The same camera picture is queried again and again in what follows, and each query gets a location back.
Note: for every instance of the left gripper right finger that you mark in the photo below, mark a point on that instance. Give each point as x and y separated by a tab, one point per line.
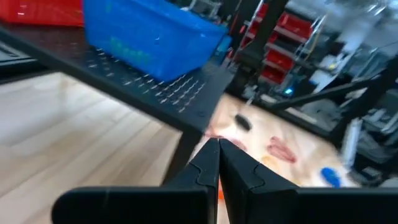
311	208

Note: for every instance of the red rubber band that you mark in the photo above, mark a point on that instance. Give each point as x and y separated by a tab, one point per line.
281	151

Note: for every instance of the black perforated metal shelf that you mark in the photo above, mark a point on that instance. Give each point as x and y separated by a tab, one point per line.
174	102

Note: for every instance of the red plastic basket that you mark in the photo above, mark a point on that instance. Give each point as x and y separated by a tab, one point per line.
37	12

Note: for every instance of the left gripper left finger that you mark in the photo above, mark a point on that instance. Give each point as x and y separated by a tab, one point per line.
140	205

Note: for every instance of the rack with red bins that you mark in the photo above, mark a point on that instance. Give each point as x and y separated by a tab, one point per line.
276	59

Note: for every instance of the yellow rubber band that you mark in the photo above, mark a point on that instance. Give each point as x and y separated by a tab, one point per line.
270	162

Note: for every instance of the blue plastic basket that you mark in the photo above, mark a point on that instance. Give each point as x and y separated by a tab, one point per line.
149	37

